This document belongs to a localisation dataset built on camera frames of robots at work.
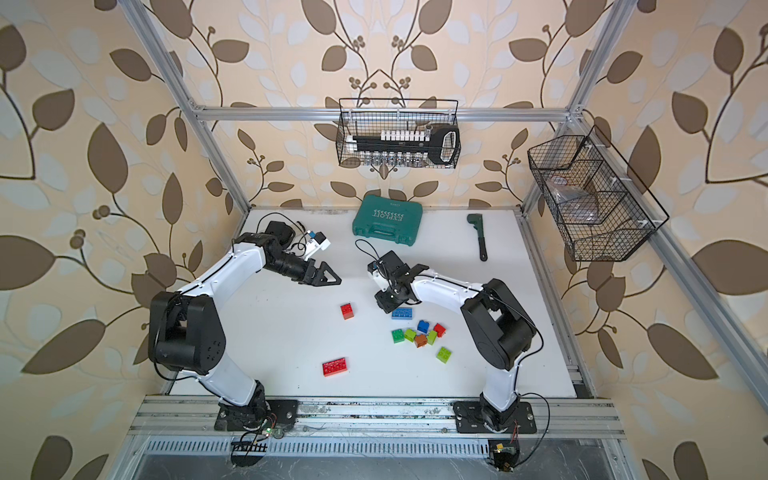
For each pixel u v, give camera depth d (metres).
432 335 0.86
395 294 0.78
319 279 0.74
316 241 0.79
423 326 0.88
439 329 0.87
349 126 0.96
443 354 0.83
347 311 0.89
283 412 0.75
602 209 0.73
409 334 0.87
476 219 1.16
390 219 1.12
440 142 0.83
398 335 0.87
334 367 0.82
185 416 0.77
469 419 0.73
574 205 0.70
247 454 0.68
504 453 0.72
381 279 0.84
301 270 0.75
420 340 0.86
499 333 0.48
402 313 0.91
